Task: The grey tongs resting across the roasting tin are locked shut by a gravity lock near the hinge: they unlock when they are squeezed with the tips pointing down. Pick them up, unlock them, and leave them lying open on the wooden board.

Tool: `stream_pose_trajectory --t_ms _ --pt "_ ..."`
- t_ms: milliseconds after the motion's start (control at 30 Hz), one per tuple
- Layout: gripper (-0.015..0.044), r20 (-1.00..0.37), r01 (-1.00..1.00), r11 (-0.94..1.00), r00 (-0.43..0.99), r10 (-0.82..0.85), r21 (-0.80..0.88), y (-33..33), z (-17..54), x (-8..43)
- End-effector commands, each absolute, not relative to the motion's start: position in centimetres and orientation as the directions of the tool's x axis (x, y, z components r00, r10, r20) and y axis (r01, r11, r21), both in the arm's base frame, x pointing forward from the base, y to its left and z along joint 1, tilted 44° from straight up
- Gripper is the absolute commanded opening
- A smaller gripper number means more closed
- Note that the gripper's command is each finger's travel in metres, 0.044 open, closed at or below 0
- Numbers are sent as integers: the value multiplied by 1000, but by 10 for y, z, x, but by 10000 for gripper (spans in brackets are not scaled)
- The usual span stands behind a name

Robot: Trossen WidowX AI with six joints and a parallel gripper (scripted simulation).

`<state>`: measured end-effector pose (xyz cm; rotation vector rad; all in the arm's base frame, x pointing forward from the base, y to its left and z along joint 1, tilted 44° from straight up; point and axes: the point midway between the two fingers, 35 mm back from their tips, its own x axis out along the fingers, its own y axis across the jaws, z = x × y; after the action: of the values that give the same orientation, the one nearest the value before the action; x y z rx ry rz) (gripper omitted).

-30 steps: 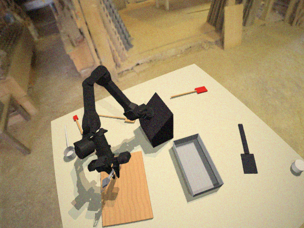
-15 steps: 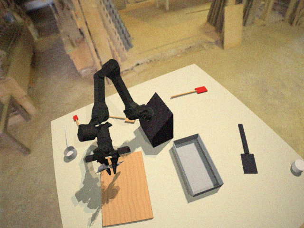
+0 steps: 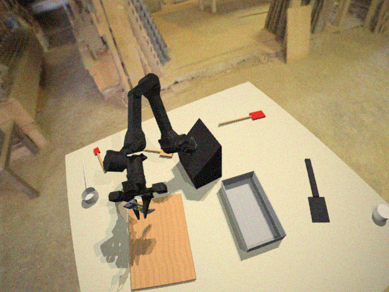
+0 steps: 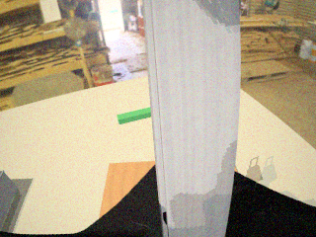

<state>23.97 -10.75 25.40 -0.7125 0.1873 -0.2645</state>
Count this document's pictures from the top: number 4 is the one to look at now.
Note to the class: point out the light wooden board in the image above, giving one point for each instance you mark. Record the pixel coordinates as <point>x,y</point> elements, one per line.
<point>122,177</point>

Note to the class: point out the grey rectangular tray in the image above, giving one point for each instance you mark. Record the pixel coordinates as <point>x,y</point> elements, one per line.
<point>7,192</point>

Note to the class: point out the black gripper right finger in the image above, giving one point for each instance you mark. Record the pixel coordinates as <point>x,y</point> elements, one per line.
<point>257,211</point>

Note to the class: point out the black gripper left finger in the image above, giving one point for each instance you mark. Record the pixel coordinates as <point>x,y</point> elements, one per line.
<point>136,215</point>

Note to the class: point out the green rectangular bar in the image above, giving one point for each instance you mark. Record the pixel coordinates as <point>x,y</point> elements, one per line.
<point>133,115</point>

